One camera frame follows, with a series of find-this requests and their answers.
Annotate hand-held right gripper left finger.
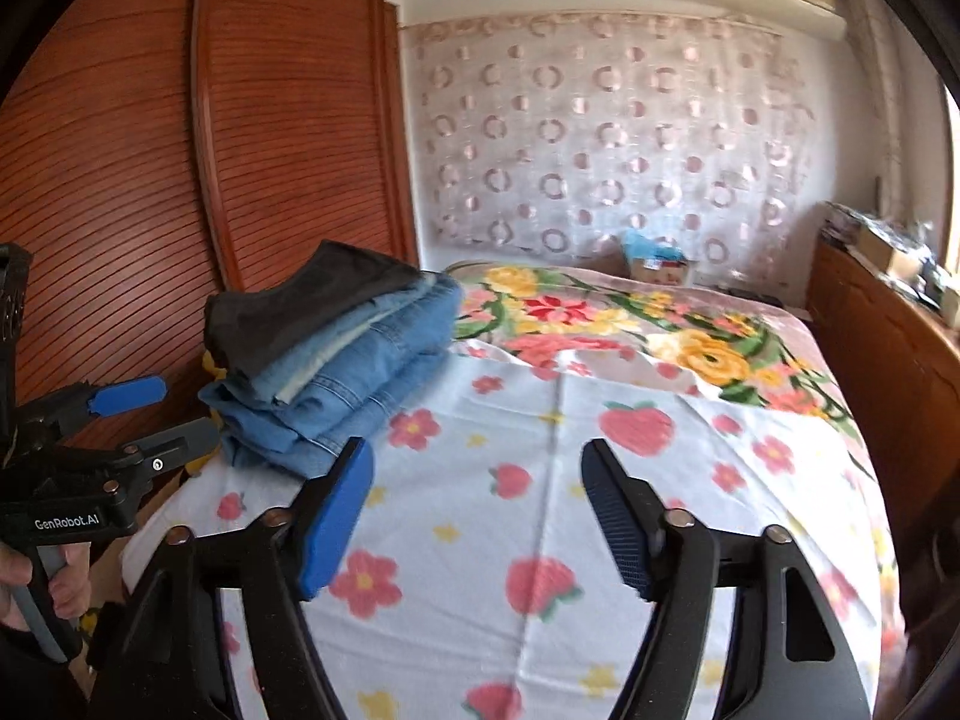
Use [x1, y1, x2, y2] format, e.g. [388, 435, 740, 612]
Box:
[90, 436, 376, 720]

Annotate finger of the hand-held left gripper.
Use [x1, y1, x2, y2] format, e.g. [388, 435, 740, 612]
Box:
[15, 375, 167, 440]
[30, 420, 222, 500]

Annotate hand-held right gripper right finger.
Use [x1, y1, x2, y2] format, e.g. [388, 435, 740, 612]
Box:
[581, 439, 875, 720]

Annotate black pants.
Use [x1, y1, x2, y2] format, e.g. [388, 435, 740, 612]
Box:
[204, 240, 421, 376]

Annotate person's left forearm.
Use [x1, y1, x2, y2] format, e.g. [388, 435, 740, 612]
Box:
[0, 619, 95, 720]

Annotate person's left hand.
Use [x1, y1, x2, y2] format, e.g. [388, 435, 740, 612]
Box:
[0, 540, 92, 635]

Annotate white floral bed sheet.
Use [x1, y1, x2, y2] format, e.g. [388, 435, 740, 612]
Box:
[120, 337, 908, 720]

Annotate floral blanket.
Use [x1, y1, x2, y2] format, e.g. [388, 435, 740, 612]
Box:
[442, 261, 912, 646]

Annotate light blue jeans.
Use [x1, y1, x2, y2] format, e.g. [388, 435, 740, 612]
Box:
[251, 274, 451, 406]

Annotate cardboard box with blue bag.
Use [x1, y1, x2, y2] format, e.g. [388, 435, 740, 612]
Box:
[619, 231, 695, 287]

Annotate wooden wardrobe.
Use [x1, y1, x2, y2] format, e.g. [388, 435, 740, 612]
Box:
[0, 0, 421, 466]

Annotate wooden cabinet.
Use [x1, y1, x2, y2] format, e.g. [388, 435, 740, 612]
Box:
[806, 236, 960, 533]

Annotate circle-patterned curtain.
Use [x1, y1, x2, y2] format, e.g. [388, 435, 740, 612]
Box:
[401, 11, 818, 275]

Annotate stack of magazines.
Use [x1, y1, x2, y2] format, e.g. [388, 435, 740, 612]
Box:
[821, 201, 875, 241]

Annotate beige cardboard box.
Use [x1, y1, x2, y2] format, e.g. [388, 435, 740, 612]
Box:
[855, 225, 925, 280]

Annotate window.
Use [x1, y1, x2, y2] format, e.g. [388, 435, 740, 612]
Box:
[941, 79, 960, 278]

